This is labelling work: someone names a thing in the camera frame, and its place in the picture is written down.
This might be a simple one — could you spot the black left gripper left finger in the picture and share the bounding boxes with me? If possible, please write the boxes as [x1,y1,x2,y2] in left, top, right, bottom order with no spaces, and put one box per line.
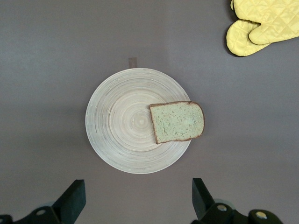
[0,179,86,224]

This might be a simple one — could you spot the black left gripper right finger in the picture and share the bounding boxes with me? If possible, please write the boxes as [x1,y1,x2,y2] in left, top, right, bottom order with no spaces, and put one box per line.
[191,178,285,224]

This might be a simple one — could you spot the slice of bread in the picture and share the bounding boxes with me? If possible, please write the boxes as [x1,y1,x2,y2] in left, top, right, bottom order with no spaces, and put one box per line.
[149,100,205,145]

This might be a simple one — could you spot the round wooden plate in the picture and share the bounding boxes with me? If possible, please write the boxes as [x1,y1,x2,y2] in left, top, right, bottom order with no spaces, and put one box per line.
[85,68,191,175]

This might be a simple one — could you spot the yellow quilted oven mitt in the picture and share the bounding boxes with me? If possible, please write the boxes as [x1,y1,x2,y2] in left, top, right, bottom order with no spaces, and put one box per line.
[226,19,278,57]
[230,0,299,45]

